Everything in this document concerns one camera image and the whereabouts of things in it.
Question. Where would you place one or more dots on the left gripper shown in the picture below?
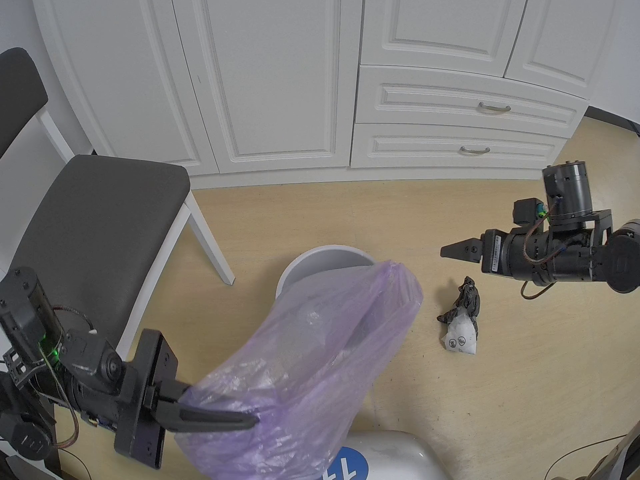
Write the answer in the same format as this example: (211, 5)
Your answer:
(150, 358)

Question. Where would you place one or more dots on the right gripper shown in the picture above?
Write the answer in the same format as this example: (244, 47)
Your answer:
(530, 258)

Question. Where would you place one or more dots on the purple plastic bag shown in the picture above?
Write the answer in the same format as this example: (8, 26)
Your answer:
(310, 368)

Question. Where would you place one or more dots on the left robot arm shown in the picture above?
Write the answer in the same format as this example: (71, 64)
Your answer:
(22, 303)

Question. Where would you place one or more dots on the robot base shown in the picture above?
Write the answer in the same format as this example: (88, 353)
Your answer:
(395, 453)

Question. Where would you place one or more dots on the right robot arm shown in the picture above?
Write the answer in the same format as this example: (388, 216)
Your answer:
(570, 188)

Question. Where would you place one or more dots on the crumpled black plastic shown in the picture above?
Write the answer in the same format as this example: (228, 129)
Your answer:
(467, 300)

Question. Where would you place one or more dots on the white trash bin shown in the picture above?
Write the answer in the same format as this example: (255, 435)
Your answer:
(310, 263)

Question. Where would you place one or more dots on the clear printed wrapper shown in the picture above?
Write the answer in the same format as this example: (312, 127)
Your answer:
(460, 340)

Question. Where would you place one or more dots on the dark grey white-legged chair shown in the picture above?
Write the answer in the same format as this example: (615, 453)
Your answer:
(100, 218)

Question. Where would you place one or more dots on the white wardrobe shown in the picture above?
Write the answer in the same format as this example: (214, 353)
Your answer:
(280, 68)

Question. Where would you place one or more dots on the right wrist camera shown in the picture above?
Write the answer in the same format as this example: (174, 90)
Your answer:
(525, 213)

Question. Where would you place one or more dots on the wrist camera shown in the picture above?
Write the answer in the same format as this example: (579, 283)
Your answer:
(525, 213)
(95, 360)

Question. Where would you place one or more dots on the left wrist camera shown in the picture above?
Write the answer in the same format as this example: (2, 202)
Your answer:
(95, 360)

